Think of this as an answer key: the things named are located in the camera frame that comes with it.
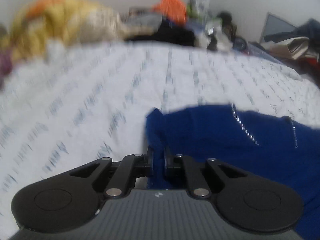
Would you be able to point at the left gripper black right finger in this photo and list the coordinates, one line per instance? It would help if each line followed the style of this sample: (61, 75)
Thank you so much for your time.
(245, 200)

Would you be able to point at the grey framed board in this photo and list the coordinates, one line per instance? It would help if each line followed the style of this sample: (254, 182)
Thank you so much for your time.
(273, 25)

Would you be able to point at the green patterned bag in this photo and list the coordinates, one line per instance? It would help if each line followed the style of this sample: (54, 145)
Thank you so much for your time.
(198, 10)

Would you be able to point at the yellow and cream quilt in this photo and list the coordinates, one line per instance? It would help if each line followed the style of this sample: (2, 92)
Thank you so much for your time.
(42, 20)

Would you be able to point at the dark blue knit sweater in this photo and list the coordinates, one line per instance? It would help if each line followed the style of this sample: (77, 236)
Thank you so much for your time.
(279, 149)

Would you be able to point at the orange plastic bag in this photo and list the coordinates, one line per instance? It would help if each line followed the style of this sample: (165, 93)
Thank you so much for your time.
(174, 10)

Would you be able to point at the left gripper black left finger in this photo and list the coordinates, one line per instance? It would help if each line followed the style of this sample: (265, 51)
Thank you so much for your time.
(71, 199)

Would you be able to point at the black garment on bed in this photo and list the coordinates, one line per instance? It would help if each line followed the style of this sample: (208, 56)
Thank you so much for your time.
(166, 31)

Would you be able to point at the white bedspread with blue script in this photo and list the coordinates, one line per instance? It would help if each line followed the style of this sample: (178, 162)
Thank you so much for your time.
(87, 102)

